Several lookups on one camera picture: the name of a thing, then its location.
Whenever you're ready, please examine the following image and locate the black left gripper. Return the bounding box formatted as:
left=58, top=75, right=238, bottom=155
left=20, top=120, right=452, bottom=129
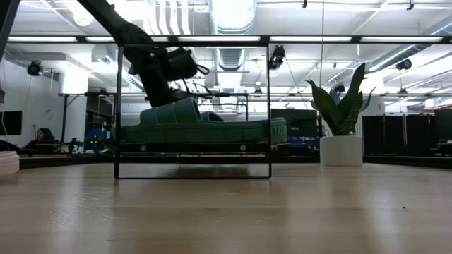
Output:
left=132, top=47, right=215, bottom=109

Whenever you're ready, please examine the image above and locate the green rubber slide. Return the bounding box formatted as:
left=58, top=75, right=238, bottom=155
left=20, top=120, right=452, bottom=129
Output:
left=119, top=97, right=288, bottom=145

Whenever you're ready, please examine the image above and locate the pink rubber slide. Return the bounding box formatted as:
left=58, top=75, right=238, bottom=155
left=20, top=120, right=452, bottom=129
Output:
left=0, top=150, right=20, bottom=176

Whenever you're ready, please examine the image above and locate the black ceiling spotlight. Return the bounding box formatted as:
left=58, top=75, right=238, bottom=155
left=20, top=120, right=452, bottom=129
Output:
left=268, top=44, right=287, bottom=71
left=27, top=59, right=44, bottom=77
left=395, top=57, right=413, bottom=71

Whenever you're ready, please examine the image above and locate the black monitor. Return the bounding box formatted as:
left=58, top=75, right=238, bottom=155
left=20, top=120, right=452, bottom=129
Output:
left=270, top=108, right=319, bottom=139

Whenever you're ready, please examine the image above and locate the thin hanging pole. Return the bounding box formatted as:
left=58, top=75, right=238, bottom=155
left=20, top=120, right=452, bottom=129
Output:
left=319, top=0, right=326, bottom=87

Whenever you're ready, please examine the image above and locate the green artificial plant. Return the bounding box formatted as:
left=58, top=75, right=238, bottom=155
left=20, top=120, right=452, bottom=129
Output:
left=305, top=62, right=376, bottom=137

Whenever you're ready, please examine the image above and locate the person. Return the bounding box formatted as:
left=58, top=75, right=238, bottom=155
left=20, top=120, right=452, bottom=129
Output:
left=23, top=127, right=60, bottom=155

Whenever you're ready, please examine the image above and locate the white plant pot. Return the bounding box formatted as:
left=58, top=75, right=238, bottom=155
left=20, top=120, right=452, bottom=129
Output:
left=319, top=135, right=364, bottom=167

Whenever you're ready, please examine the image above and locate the black room partition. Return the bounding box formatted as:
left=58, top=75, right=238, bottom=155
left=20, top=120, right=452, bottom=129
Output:
left=361, top=113, right=436, bottom=157

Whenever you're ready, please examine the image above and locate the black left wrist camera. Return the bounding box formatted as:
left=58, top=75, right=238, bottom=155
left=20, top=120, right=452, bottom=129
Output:
left=165, top=47, right=199, bottom=83

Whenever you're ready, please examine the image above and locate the silver ceiling duct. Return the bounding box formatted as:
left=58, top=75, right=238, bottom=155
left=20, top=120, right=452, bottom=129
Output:
left=207, top=0, right=258, bottom=35

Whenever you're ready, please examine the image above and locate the black aluminium rig frame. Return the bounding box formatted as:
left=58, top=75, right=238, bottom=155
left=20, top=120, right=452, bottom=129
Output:
left=0, top=0, right=452, bottom=169

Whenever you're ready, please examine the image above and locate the black wall screen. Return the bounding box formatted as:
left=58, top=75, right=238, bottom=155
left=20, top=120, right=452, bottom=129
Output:
left=0, top=110, right=23, bottom=137

